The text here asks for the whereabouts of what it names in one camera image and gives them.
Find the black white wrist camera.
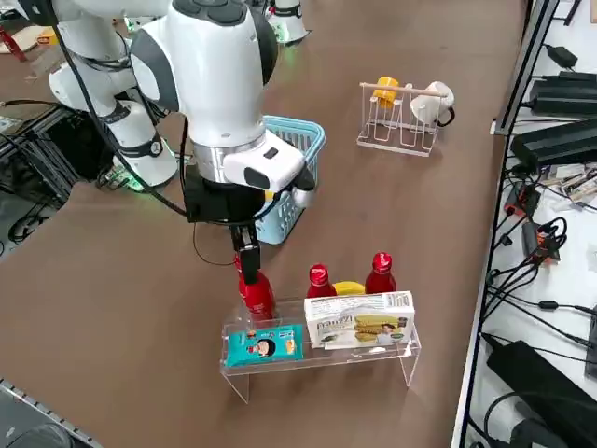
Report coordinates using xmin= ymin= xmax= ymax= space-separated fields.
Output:
xmin=291 ymin=162 xmax=319 ymax=209

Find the white biscuit box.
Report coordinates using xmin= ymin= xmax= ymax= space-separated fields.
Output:
xmin=303 ymin=290 xmax=416 ymax=350

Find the dark grey machine housing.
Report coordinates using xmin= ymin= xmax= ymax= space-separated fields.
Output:
xmin=0 ymin=378 xmax=102 ymax=448

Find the large black power brick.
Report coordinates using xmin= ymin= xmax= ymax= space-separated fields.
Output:
xmin=484 ymin=339 xmax=597 ymax=448

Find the black controller box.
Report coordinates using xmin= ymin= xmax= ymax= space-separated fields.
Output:
xmin=46 ymin=114 xmax=118 ymax=181

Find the white cup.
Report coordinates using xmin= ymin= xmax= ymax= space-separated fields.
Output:
xmin=410 ymin=81 xmax=456 ymax=128

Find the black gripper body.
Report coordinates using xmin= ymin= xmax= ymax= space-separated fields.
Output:
xmin=183 ymin=163 xmax=268 ymax=229

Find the white wire cup rack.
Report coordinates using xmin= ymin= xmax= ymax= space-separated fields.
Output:
xmin=356 ymin=81 xmax=448 ymax=159

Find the orange black hub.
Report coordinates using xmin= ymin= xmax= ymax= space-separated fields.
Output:
xmin=507 ymin=183 xmax=542 ymax=218
xmin=521 ymin=222 xmax=562 ymax=265

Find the yellow plastic cup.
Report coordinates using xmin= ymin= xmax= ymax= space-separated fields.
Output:
xmin=371 ymin=76 xmax=400 ymax=110

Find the wooden board yellow label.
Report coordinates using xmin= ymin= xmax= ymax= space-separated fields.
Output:
xmin=0 ymin=22 xmax=62 ymax=62

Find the yellow green starfruit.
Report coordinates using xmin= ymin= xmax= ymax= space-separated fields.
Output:
xmin=333 ymin=280 xmax=366 ymax=297

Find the red drink bottle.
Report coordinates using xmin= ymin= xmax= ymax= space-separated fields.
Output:
xmin=236 ymin=254 xmax=277 ymax=322
xmin=364 ymin=252 xmax=397 ymax=295
xmin=305 ymin=263 xmax=338 ymax=300

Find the clear acrylic rack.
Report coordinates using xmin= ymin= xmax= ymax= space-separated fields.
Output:
xmin=218 ymin=288 xmax=423 ymax=406

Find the black cable with inline box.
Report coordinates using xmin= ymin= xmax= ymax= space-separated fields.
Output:
xmin=484 ymin=279 xmax=597 ymax=328

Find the aluminium camera post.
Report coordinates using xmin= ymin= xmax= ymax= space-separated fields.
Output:
xmin=492 ymin=0 xmax=561 ymax=136

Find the light blue plastic basket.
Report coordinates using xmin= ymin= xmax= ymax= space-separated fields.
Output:
xmin=254 ymin=115 xmax=326 ymax=245

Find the small black power adapter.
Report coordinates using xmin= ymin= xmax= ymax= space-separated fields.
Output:
xmin=544 ymin=44 xmax=579 ymax=69

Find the teal snack packet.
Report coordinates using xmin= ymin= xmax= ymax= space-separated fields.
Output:
xmin=225 ymin=324 xmax=305 ymax=368

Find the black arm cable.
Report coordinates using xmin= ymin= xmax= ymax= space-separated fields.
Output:
xmin=49 ymin=18 xmax=239 ymax=267

